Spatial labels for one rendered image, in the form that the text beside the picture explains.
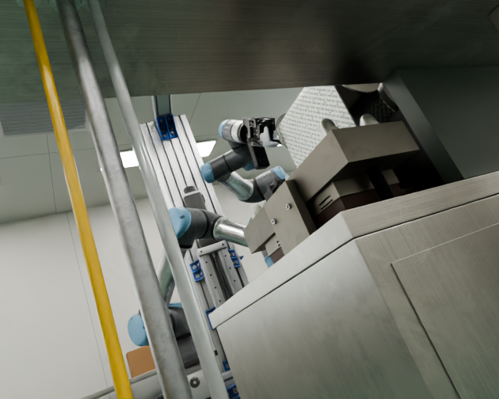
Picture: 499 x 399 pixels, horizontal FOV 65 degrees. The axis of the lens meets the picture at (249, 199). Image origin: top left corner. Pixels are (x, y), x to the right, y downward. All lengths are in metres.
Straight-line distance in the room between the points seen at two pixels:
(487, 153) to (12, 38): 0.74
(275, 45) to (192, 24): 0.14
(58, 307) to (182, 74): 3.97
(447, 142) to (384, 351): 0.39
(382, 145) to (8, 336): 4.07
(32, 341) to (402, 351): 4.03
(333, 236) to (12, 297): 4.10
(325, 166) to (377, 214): 0.12
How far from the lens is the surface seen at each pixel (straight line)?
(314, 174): 0.66
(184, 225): 1.37
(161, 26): 0.50
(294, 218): 0.69
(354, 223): 0.54
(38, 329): 4.39
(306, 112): 0.98
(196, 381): 1.48
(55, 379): 4.32
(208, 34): 0.52
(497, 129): 0.91
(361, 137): 0.64
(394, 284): 0.54
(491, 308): 0.64
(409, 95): 0.79
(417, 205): 0.63
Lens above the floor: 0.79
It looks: 19 degrees up
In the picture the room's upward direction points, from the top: 22 degrees counter-clockwise
